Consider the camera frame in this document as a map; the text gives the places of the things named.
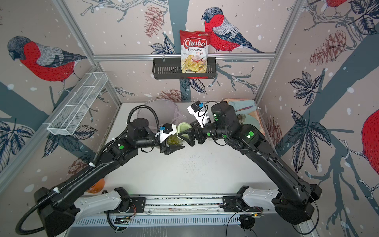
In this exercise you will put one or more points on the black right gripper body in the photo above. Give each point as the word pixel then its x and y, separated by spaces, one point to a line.
pixel 209 132

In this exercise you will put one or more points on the clear plastic bin liner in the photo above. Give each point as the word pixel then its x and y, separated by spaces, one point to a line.
pixel 177 118

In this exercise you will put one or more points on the white mesh trash bin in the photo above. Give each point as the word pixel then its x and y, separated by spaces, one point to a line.
pixel 160 111

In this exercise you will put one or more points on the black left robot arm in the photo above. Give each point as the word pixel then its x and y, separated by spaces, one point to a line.
pixel 55 210

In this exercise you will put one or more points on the white wire mesh shelf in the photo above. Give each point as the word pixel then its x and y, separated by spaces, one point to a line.
pixel 80 101

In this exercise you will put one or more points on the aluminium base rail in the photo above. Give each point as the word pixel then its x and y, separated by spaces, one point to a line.
pixel 198 204

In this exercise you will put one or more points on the dark grey wall shelf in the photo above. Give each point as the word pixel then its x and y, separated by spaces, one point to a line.
pixel 170 69

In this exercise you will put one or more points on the pink serving tray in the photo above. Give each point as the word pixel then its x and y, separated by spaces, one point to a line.
pixel 254 114

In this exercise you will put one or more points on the teal oval plate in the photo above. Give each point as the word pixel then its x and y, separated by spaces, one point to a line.
pixel 248 119

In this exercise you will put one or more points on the teal folded cloth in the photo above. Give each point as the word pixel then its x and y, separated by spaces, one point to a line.
pixel 243 106

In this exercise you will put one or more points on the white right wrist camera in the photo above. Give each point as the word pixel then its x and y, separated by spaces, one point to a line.
pixel 200 111

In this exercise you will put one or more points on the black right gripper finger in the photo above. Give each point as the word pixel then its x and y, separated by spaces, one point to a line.
pixel 187 134
pixel 190 141

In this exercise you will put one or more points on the Chuba cassava chips bag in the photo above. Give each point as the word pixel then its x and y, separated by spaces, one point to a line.
pixel 194 51

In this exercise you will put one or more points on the light green jar lid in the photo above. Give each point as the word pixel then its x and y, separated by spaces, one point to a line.
pixel 183 127

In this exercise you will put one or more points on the green lid mung bean jar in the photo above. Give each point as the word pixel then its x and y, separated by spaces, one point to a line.
pixel 174 140

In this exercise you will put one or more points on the orange round object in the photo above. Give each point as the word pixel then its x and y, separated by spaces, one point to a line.
pixel 96 188

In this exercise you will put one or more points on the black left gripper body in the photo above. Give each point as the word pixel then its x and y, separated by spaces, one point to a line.
pixel 163 148

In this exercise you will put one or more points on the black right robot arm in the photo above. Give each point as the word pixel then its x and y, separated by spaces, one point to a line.
pixel 294 200

